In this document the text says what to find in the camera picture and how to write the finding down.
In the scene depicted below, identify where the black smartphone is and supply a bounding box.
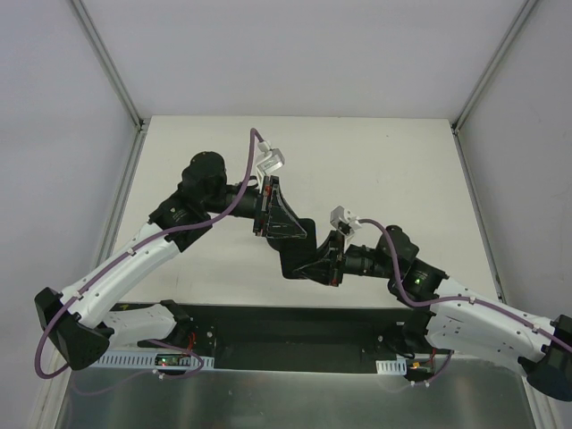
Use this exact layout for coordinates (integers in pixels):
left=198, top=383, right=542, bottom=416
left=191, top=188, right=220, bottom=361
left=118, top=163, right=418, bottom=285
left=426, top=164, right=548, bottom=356
left=266, top=218, right=326, bottom=285

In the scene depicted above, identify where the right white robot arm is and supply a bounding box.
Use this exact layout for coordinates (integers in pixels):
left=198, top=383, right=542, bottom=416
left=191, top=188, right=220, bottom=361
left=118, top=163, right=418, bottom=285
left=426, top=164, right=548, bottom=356
left=283, top=219, right=571, bottom=402

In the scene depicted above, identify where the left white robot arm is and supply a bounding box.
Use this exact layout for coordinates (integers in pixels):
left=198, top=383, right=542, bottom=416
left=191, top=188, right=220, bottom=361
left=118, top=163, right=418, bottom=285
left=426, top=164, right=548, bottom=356
left=34, top=148, right=307, bottom=371

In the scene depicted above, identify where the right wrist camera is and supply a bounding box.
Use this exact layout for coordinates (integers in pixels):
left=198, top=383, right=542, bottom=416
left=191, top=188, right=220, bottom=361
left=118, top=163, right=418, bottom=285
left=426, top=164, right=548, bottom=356
left=330, top=206, right=361, bottom=239

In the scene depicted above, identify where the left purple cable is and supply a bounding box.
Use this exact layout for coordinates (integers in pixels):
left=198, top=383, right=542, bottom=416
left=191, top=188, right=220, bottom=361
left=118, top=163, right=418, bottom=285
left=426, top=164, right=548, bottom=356
left=33, top=128, right=265, bottom=381

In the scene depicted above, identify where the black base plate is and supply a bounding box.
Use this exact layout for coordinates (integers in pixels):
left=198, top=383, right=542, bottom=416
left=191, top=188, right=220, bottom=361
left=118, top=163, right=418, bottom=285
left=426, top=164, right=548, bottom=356
left=157, top=305, right=434, bottom=374

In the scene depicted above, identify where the right white cable duct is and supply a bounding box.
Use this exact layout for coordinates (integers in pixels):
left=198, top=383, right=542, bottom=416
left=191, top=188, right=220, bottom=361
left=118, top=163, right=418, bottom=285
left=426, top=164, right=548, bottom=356
left=375, top=357, right=408, bottom=376

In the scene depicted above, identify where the white cable duct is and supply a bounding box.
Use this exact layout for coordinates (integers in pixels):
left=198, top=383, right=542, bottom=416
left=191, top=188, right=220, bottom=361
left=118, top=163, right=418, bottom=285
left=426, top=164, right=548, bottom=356
left=375, top=357, right=408, bottom=376
left=90, top=350, right=215, bottom=371

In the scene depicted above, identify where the left aluminium frame post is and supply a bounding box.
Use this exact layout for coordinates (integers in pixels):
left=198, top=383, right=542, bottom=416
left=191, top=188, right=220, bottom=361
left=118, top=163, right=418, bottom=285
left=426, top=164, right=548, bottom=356
left=69, top=0, right=151, bottom=130

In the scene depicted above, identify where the aluminium frame post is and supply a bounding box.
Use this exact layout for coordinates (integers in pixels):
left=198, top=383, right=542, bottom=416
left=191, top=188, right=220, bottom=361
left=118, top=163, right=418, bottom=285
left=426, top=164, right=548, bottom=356
left=450, top=0, right=542, bottom=133
left=69, top=0, right=151, bottom=130

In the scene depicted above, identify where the left white cable duct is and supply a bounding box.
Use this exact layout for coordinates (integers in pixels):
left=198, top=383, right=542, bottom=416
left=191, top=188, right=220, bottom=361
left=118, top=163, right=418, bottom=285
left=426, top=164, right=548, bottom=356
left=90, top=350, right=215, bottom=371

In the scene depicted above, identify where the right aluminium frame post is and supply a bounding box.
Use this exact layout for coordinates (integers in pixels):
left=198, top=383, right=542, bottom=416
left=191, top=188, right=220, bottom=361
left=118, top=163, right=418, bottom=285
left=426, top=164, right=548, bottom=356
left=450, top=0, right=542, bottom=133

